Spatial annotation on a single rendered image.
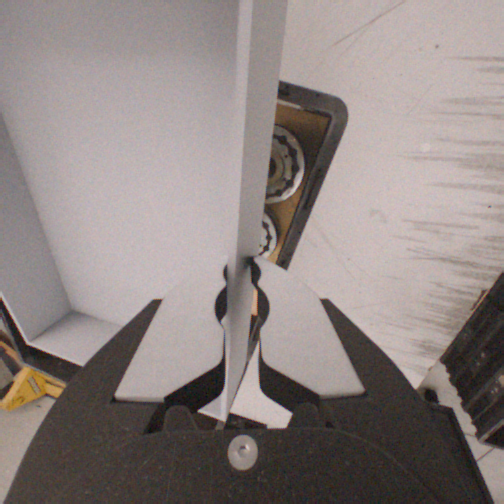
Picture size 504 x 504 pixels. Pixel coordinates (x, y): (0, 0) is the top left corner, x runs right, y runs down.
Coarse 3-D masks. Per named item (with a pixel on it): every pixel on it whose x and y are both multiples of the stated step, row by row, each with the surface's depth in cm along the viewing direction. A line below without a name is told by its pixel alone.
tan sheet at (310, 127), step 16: (288, 112) 31; (304, 112) 31; (304, 128) 32; (320, 128) 31; (304, 144) 33; (272, 160) 35; (304, 176) 34; (272, 208) 38; (288, 208) 37; (288, 224) 38; (272, 256) 42; (256, 304) 48
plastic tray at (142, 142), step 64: (0, 0) 13; (64, 0) 12; (128, 0) 12; (192, 0) 11; (256, 0) 7; (0, 64) 15; (64, 64) 14; (128, 64) 13; (192, 64) 12; (256, 64) 8; (0, 128) 17; (64, 128) 16; (128, 128) 15; (192, 128) 14; (256, 128) 10; (0, 192) 18; (64, 192) 18; (128, 192) 17; (192, 192) 15; (256, 192) 12; (0, 256) 19; (64, 256) 22; (128, 256) 20; (192, 256) 18; (64, 320) 25; (128, 320) 24
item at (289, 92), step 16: (288, 96) 23; (304, 96) 22; (320, 96) 21; (336, 96) 21; (336, 112) 22; (336, 128) 22; (336, 144) 23; (320, 160) 24; (320, 176) 25; (304, 208) 28; (304, 224) 27; (288, 240) 29; (288, 256) 30; (256, 336) 38
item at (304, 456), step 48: (192, 432) 5; (240, 432) 5; (288, 432) 5; (336, 432) 5; (96, 480) 4; (144, 480) 4; (192, 480) 4; (240, 480) 4; (288, 480) 4; (336, 480) 4; (384, 480) 4
